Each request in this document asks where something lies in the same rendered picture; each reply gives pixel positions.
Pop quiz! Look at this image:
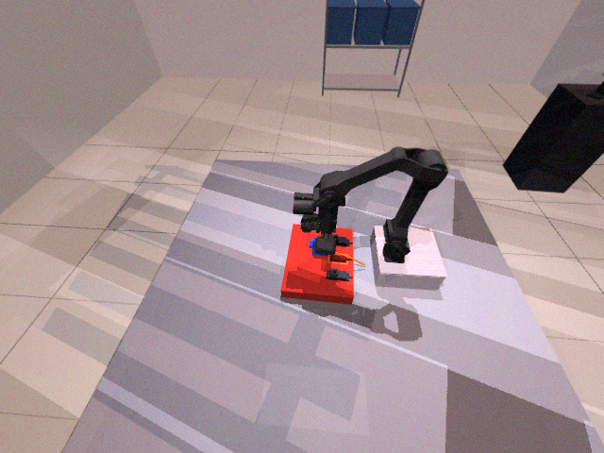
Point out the blue micro servo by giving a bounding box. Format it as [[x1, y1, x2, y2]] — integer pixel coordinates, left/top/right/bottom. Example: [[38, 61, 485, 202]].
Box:
[[309, 238, 365, 266]]

